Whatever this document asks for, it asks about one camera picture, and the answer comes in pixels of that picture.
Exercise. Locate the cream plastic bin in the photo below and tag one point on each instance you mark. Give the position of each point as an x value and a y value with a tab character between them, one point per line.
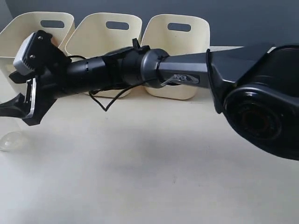
177	35
111	36
60	24

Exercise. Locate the left cream plastic bin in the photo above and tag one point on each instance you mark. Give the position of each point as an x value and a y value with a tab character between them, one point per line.
60	24

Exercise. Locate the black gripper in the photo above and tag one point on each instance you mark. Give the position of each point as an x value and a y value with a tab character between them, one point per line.
57	81

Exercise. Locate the middle cream plastic bin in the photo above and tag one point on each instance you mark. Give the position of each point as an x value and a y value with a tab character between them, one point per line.
111	36

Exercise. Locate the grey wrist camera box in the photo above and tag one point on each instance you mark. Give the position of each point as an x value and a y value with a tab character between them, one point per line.
33	52

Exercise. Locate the right cream plastic bin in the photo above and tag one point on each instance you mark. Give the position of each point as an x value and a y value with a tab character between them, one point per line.
177	35

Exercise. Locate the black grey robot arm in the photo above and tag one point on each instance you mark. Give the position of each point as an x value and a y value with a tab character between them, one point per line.
256	87

